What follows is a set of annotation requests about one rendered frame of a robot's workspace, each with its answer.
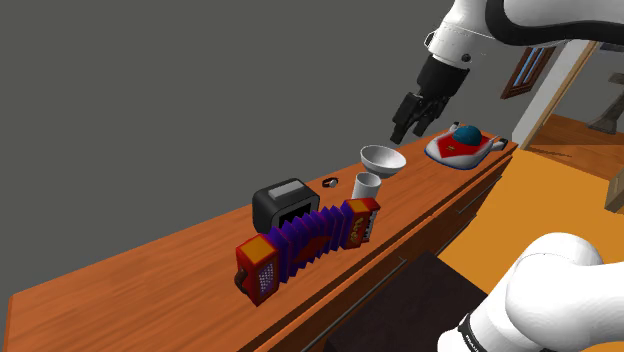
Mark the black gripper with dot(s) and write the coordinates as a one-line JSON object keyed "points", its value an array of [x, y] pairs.
{"points": [[441, 78]]}

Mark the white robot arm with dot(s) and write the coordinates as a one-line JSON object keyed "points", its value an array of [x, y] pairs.
{"points": [[551, 292]]}

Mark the red white toy hovercraft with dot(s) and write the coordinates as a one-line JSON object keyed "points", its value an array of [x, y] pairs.
{"points": [[458, 148]]}

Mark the white bowl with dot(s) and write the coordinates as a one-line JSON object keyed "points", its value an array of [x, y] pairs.
{"points": [[382, 160]]}

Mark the white cup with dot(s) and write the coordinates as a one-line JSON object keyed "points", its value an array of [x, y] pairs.
{"points": [[365, 186]]}

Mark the brown framed window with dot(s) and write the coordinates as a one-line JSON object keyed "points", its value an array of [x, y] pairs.
{"points": [[529, 70]]}

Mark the black toaster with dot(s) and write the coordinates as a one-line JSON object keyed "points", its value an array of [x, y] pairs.
{"points": [[273, 207]]}

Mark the dark robot stand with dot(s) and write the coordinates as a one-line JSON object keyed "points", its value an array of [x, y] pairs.
{"points": [[414, 307]]}

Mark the grey furniture piece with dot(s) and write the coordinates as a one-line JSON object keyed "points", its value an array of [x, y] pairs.
{"points": [[609, 114]]}

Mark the light wooden furniture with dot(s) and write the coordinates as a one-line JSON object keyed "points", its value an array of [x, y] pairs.
{"points": [[616, 192]]}

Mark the wooden chest of drawers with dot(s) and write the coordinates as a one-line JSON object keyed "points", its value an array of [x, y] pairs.
{"points": [[146, 292]]}

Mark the white wooden door frame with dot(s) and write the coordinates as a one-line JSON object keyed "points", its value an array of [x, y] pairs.
{"points": [[548, 97]]}

